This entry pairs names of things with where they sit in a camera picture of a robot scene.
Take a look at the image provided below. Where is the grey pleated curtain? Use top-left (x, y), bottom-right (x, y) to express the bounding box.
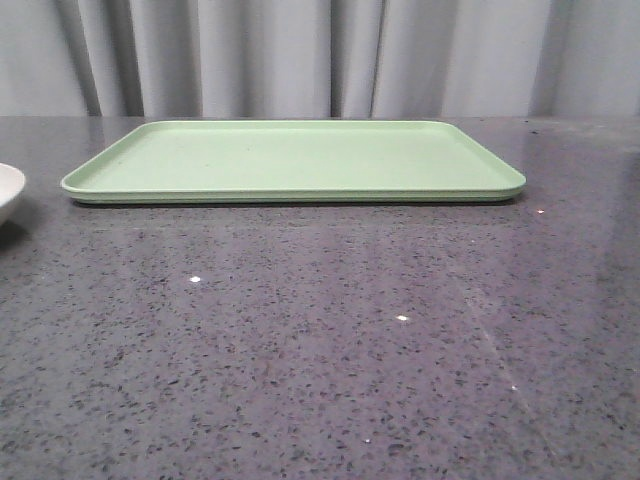
top-left (1, 1), bottom-right (639, 118)

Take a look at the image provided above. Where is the light green plastic tray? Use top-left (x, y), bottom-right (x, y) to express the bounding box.
top-left (61, 120), bottom-right (526, 204)

